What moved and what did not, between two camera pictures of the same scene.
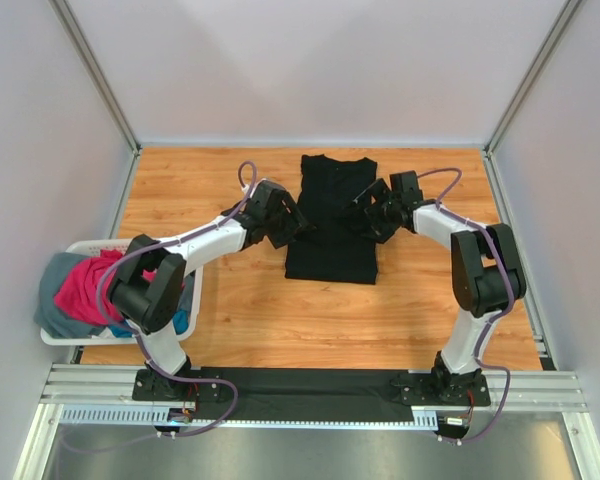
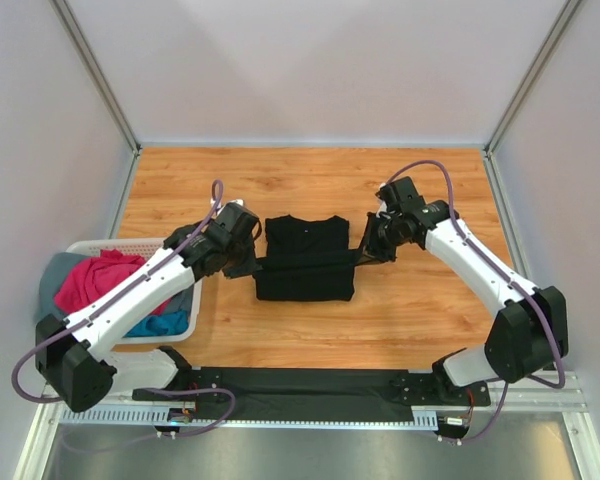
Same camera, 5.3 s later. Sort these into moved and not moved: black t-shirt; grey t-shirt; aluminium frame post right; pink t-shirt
Moved: black t-shirt
Not moved: pink t-shirt; aluminium frame post right; grey t-shirt
